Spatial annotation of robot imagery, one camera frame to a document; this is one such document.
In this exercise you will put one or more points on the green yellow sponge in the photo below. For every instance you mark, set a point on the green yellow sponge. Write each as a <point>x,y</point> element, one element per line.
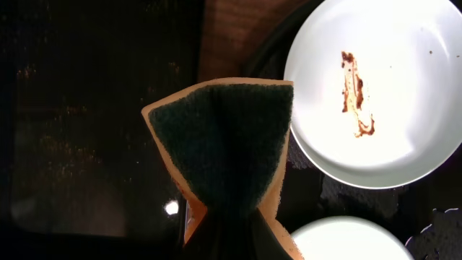
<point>224,143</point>

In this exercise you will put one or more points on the black rectangular tray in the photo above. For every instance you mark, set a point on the black rectangular tray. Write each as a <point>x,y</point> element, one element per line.
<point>81,176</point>

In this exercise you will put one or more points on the black round tray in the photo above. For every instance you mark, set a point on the black round tray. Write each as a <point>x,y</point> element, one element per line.
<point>425,215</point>

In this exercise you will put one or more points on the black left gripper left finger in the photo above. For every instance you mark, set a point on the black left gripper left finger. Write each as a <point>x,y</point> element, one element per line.
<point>206,241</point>

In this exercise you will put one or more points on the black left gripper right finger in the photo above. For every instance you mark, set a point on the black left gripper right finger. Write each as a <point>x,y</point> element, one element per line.
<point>263,244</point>

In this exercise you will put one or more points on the mint plate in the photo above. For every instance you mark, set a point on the mint plate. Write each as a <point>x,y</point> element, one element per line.
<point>377,89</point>
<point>345,238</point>

